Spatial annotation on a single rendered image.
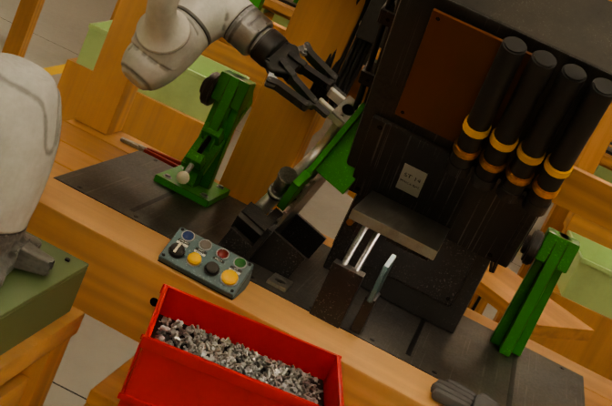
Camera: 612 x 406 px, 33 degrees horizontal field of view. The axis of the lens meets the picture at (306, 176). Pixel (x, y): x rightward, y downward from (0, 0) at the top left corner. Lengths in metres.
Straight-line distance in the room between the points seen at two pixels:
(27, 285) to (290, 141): 0.99
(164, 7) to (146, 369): 0.70
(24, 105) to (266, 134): 1.02
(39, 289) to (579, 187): 1.29
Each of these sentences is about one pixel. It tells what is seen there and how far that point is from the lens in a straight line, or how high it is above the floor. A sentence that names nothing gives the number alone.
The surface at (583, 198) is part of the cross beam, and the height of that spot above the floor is 1.22.
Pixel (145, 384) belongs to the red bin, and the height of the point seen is 0.85.
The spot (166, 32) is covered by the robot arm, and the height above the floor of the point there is 1.24.
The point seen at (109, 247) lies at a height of 0.89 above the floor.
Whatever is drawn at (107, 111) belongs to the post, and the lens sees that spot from 2.47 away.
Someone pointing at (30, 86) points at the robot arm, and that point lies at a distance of 1.41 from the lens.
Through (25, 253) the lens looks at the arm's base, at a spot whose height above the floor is 0.96.
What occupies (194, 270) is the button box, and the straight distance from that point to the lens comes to 1.79.
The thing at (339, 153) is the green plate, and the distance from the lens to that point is 1.93.
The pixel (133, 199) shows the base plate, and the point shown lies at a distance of 2.06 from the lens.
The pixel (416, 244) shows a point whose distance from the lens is 1.74.
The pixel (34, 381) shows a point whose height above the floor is 0.74.
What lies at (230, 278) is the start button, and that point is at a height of 0.93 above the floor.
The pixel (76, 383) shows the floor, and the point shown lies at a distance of 3.23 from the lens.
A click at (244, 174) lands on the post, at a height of 0.95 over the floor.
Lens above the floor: 1.56
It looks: 14 degrees down
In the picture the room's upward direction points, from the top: 25 degrees clockwise
